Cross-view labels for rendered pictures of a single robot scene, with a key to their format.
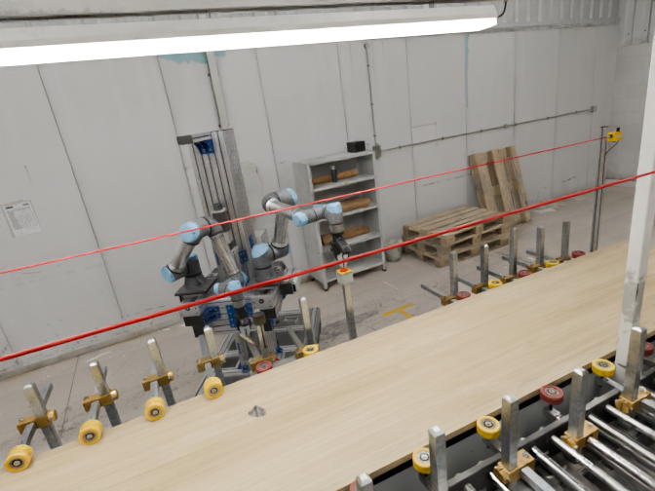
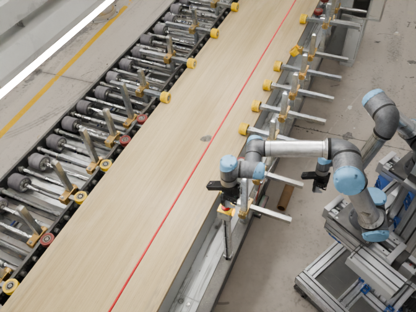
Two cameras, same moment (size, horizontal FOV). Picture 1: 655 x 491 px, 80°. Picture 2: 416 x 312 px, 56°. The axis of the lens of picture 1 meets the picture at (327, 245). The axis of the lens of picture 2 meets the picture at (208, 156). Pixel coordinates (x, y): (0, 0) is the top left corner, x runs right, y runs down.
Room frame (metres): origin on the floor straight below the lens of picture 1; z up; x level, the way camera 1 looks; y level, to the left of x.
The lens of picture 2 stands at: (2.75, -0.81, 2.85)
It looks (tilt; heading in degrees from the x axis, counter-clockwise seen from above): 49 degrees down; 139
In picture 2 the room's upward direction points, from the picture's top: 5 degrees counter-clockwise
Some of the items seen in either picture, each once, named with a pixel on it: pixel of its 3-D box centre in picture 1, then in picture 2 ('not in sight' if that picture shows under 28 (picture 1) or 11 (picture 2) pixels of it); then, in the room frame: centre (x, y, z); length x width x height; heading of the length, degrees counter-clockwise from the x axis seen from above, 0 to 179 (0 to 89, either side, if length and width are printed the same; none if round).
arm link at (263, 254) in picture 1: (261, 255); (371, 202); (2.48, 0.44, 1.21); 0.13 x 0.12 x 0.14; 126
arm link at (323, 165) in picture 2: (235, 290); (325, 161); (2.13, 0.58, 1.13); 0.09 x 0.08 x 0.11; 57
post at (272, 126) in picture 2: (217, 367); (270, 145); (1.71, 0.64, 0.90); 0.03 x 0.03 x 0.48; 21
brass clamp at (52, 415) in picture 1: (37, 420); (303, 72); (1.44, 1.36, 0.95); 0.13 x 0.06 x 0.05; 111
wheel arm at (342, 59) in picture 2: not in sight; (324, 56); (1.44, 1.65, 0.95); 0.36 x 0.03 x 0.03; 21
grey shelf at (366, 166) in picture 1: (340, 218); not in sight; (4.73, -0.22, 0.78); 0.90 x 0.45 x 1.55; 114
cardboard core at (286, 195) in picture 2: not in sight; (286, 194); (1.72, 0.92, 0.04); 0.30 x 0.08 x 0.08; 111
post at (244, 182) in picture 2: (308, 336); (244, 203); (1.89, 0.17, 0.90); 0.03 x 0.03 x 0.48; 21
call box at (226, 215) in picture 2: (344, 276); (226, 211); (1.98, -0.07, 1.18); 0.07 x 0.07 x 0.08; 21
